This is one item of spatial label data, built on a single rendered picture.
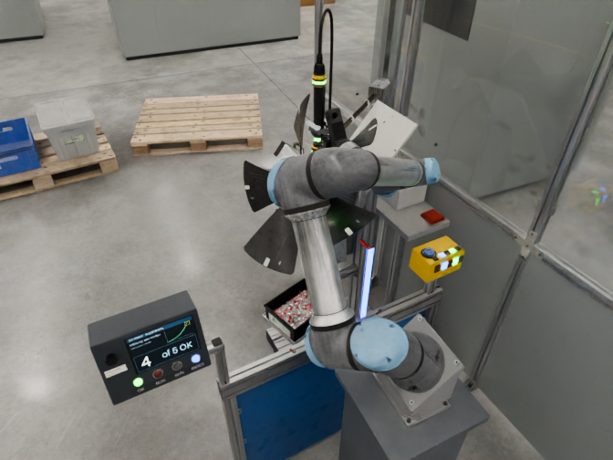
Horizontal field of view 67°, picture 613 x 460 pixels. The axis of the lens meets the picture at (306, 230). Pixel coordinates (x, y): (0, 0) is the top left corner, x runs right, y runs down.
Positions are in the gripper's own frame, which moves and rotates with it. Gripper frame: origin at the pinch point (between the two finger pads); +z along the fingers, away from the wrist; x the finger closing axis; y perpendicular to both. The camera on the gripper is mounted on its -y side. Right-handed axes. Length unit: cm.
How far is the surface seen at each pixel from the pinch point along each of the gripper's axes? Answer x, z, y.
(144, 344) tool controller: -72, -44, 25
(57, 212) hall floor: -106, 220, 147
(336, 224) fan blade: -3.2, -21.7, 28.1
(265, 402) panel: -40, -39, 83
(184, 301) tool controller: -59, -38, 22
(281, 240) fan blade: -14.9, -2.1, 45.4
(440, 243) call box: 32, -37, 39
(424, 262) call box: 21, -41, 40
